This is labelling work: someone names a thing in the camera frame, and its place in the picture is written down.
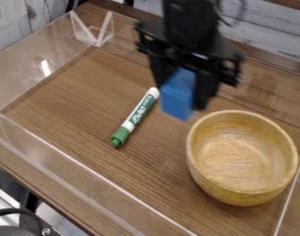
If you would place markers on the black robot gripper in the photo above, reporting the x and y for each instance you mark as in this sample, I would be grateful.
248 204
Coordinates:
184 39

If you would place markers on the blue rectangular block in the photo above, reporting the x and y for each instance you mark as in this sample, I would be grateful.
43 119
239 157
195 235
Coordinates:
177 94

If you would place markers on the brown wooden bowl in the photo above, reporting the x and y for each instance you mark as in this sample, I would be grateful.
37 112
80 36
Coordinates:
241 157

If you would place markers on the green dry erase marker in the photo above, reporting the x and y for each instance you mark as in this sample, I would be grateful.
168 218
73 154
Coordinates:
141 109

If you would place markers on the clear acrylic corner bracket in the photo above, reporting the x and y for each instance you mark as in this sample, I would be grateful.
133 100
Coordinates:
93 35

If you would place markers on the clear acrylic barrier wall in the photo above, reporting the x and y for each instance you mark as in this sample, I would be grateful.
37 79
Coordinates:
100 205

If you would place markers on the black metal table bracket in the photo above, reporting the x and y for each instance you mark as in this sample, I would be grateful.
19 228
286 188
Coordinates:
33 223

